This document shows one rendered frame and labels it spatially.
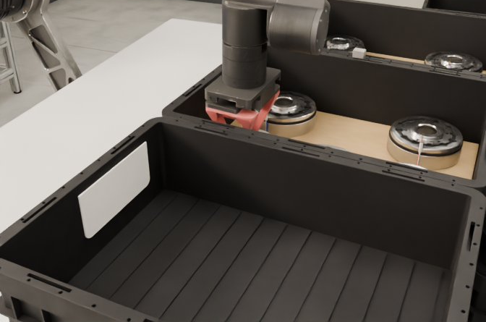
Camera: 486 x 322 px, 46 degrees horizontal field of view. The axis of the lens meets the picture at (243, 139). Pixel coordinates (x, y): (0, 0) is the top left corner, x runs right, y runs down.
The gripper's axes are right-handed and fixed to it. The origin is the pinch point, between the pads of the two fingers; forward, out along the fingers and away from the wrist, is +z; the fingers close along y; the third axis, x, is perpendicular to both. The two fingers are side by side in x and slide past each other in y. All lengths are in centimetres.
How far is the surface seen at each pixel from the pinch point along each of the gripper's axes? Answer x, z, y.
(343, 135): -10.6, 4.0, 14.2
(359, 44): -3.7, 1.6, 46.0
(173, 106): 7.8, -5.8, -5.2
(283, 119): -2.2, 1.0, 9.7
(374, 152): -16.1, 3.9, 11.4
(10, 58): 188, 73, 126
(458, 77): -24.7, -6.2, 20.8
